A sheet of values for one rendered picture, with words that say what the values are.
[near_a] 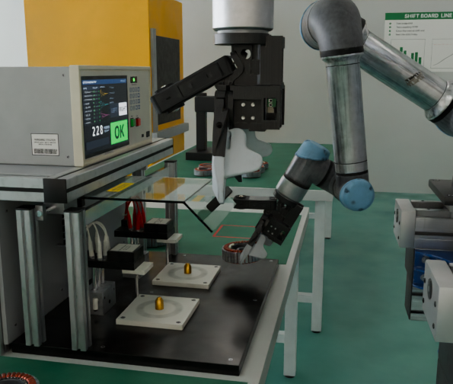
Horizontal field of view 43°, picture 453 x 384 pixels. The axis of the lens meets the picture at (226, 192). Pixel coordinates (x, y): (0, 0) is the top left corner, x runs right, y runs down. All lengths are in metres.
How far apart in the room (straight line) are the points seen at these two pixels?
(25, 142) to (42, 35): 4.05
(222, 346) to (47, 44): 4.33
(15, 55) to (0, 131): 6.29
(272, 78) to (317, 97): 5.80
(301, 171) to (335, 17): 0.38
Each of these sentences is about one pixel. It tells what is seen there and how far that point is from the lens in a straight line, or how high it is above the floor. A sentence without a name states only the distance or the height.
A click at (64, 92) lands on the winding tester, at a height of 1.27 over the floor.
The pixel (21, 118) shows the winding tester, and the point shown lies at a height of 1.21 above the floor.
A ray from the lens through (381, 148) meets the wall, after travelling 6.56.
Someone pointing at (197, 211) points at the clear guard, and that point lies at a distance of 1.13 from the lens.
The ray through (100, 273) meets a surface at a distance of 1.37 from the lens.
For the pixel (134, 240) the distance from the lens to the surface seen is 1.58.
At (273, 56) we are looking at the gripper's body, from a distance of 0.72.
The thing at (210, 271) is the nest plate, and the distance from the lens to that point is 1.57.
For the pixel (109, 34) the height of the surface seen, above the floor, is 1.60.
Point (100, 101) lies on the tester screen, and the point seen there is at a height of 1.24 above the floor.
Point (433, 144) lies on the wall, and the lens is 6.61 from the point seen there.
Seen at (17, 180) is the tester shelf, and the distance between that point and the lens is 1.14.
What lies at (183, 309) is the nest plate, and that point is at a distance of 1.34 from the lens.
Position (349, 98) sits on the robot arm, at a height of 1.25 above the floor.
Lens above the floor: 1.31
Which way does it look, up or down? 12 degrees down
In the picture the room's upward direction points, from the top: straight up
